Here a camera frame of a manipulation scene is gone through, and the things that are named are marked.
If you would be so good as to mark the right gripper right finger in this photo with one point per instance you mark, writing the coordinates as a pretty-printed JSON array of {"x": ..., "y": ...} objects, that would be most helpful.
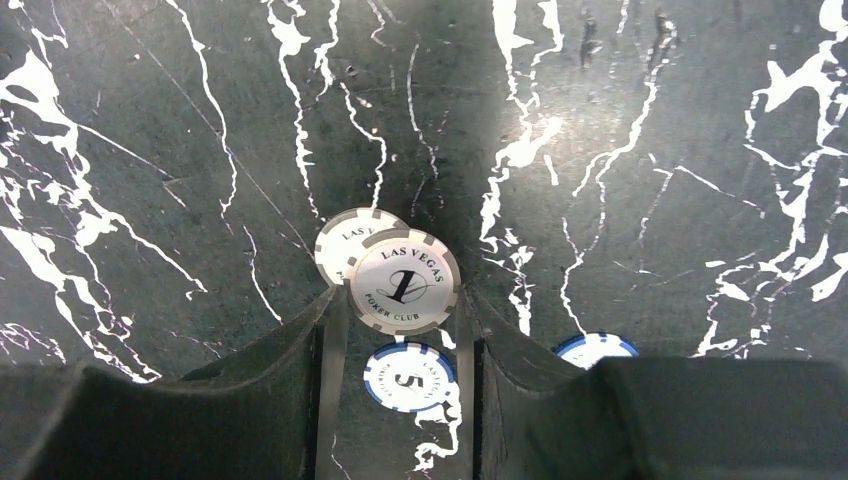
[{"x": 537, "y": 416}]

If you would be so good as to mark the white poker chip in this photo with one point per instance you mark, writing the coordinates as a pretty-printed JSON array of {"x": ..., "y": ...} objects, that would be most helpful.
[
  {"x": 410, "y": 377},
  {"x": 341, "y": 239},
  {"x": 403, "y": 282},
  {"x": 585, "y": 350}
]

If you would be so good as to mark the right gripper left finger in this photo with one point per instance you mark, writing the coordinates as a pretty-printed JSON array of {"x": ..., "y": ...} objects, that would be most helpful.
[{"x": 266, "y": 411}]

